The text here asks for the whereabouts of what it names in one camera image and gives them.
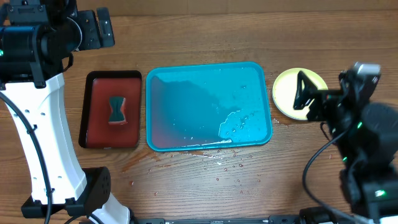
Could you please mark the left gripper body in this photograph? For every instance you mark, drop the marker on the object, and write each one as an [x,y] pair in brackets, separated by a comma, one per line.
[91,38]

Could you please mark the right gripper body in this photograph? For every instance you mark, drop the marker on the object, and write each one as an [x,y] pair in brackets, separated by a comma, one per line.
[323,113]

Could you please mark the yellow-green plate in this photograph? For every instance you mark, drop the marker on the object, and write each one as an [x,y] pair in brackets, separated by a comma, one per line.
[284,91]

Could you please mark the green and pink sponge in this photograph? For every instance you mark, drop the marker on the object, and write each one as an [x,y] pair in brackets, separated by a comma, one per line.
[117,105]

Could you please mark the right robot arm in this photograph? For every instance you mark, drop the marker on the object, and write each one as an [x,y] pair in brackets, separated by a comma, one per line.
[365,134]

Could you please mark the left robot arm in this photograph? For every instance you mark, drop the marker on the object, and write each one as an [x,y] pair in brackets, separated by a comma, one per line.
[36,36]

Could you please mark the black tray with red water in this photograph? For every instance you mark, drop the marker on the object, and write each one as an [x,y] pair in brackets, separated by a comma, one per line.
[95,131]

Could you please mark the teal plastic tray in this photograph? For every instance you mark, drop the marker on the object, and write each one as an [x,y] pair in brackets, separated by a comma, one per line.
[208,106]

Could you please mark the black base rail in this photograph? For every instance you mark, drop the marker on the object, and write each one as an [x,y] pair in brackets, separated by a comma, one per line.
[273,219]

